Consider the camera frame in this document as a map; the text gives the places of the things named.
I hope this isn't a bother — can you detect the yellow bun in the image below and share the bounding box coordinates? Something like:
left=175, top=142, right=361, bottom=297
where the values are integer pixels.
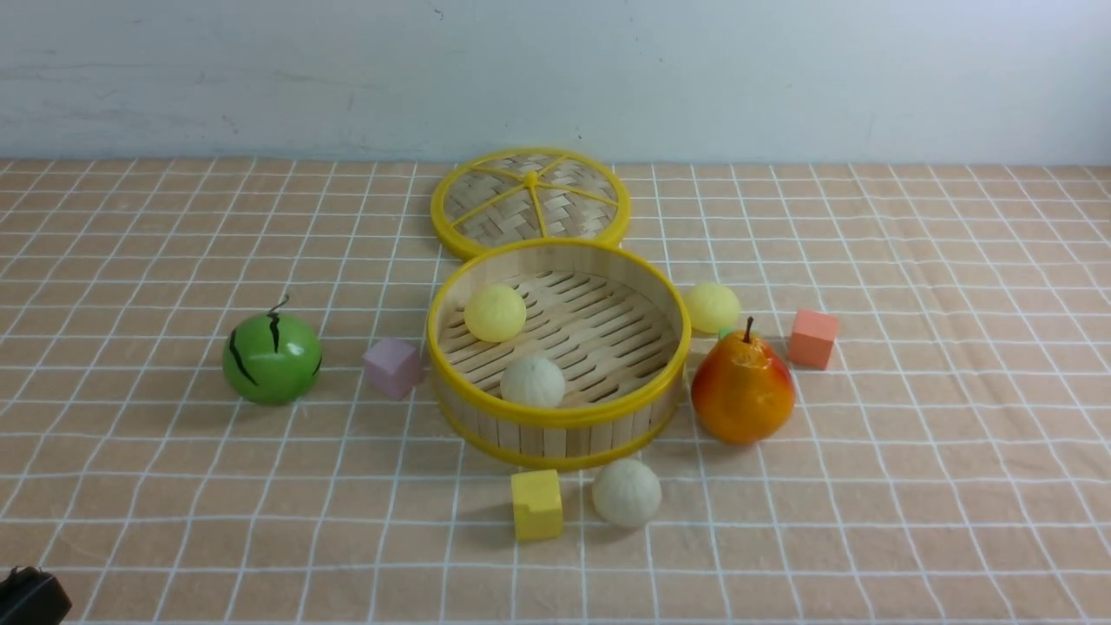
left=684, top=282, right=741, bottom=335
left=463, top=282, right=528, bottom=343

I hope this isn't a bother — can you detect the white bun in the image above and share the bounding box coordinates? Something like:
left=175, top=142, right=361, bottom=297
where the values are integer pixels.
left=590, top=458, right=662, bottom=530
left=500, top=355, right=565, bottom=409

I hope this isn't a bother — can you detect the bamboo steamer tray yellow rim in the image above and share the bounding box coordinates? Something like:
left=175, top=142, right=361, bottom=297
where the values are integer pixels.
left=427, top=239, right=691, bottom=471

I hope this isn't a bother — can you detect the bamboo steamer lid yellow rim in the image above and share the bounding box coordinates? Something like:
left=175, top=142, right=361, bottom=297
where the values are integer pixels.
left=430, top=148, right=631, bottom=260

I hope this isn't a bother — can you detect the pink purple cube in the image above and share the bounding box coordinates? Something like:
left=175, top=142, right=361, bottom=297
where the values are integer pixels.
left=362, top=337, right=424, bottom=400

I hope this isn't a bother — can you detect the yellow cube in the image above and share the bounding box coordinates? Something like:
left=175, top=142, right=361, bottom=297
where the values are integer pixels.
left=510, top=470, right=564, bottom=543

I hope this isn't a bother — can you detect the orange red toy pear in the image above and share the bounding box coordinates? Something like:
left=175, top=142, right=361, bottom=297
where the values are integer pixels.
left=690, top=316, right=795, bottom=444

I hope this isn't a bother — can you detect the salmon pink cube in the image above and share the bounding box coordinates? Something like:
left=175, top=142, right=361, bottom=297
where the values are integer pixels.
left=785, top=309, right=838, bottom=371

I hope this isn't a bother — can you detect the green toy watermelon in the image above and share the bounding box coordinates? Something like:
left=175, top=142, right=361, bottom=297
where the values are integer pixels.
left=222, top=295, right=323, bottom=406

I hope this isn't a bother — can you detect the checkered beige tablecloth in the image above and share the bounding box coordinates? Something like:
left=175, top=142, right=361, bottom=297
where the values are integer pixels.
left=1, top=159, right=1110, bottom=624

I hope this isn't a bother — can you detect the black object bottom left corner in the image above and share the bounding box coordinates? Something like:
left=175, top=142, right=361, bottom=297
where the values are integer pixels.
left=1, top=566, right=73, bottom=625

